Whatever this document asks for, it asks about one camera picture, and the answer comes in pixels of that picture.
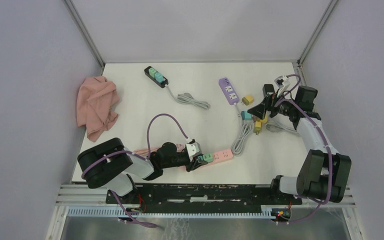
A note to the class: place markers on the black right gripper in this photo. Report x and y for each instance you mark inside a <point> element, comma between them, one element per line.
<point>268,104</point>

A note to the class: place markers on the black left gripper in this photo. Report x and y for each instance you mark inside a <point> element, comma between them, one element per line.
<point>195,163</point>

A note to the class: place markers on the green charger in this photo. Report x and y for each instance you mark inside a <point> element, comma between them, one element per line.
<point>208,158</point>

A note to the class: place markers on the teal usb charger plug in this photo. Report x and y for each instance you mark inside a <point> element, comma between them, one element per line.
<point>246,116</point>

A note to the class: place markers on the yellow usb charger plug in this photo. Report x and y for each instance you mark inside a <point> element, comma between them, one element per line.
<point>247,100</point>

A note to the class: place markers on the black power strip white sockets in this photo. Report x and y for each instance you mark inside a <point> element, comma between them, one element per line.
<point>268,90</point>

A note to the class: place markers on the pink power strip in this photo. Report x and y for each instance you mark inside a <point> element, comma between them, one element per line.
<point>220,157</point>

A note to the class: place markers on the purple power strip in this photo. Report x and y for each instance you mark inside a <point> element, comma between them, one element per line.
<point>228,91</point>

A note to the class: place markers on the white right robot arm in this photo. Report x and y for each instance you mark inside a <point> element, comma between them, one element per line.
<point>324,174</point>

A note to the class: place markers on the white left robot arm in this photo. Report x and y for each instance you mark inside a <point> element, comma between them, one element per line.
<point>111,165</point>

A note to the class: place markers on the black power strip far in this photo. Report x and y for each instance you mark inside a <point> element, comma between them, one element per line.
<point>162,85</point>

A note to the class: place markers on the pink cloth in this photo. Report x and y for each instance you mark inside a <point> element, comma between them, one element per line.
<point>95,99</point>

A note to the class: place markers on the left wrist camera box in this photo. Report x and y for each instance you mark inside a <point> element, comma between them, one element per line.
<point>193,149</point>

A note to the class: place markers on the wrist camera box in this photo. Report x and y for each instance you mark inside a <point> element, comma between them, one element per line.
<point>193,149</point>
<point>282,83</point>

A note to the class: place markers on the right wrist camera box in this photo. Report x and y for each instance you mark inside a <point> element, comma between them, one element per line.
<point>282,83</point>

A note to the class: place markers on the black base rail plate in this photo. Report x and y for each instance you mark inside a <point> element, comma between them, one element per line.
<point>155,198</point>

